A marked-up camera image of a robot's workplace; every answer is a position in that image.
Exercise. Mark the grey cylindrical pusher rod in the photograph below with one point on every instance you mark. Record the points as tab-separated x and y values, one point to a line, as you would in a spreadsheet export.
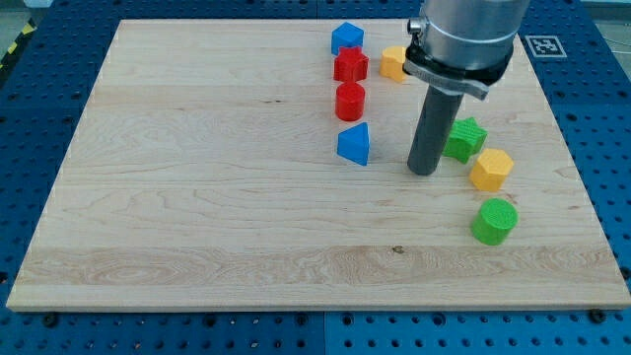
434	126

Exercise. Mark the light wooden board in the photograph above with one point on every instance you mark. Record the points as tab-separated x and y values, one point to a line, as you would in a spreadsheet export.
203	176

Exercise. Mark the yellow rounded block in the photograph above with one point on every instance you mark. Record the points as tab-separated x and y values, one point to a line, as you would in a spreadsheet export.
391	66

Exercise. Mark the blue triangle block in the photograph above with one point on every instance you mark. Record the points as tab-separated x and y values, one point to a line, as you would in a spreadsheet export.
354	144

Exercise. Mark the blue pentagon block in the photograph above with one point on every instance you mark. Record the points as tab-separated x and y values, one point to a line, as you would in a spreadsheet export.
346	35

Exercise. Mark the green cylinder block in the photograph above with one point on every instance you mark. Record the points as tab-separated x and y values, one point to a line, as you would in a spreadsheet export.
494	221

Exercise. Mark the red star block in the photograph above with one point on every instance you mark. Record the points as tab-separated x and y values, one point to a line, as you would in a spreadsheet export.
350	65

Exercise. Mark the green star block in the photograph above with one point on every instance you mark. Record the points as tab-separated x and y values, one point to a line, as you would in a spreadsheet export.
465	140

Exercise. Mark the red cylinder block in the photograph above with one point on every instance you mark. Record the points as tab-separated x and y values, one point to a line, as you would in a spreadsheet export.
349	101

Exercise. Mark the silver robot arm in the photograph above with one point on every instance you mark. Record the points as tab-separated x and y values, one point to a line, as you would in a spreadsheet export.
458	47

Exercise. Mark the white fiducial marker tag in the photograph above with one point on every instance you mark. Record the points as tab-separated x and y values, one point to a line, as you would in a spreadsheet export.
545	46

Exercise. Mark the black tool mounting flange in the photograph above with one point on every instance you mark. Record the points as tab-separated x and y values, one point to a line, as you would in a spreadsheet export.
475	83

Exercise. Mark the yellow hexagon block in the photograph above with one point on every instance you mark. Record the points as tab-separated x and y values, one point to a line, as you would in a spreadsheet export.
491	169

